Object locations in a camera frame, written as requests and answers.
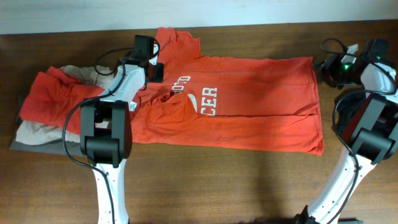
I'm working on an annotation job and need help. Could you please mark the folded red shirt on stack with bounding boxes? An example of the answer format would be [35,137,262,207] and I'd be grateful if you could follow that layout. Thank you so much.
[20,67,104,128]

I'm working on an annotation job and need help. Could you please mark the red soccer t-shirt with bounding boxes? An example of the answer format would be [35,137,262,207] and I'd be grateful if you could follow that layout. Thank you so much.
[131,28,323,155]

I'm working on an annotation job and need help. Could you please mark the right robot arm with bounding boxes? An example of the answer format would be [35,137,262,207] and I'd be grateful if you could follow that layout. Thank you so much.
[291,38,397,224]

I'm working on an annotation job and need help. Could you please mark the black garment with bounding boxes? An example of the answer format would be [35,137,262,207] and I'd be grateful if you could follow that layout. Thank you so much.
[334,89,366,136]

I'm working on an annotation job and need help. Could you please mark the folded beige garment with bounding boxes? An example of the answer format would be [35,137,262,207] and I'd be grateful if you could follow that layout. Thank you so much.
[15,65,116,146]

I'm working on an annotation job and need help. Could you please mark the folded grey garment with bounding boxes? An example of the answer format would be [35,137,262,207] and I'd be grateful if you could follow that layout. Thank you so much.
[9,93,85,156]

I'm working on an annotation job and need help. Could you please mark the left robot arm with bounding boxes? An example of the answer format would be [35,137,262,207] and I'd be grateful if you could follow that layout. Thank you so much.
[80,35,163,223]

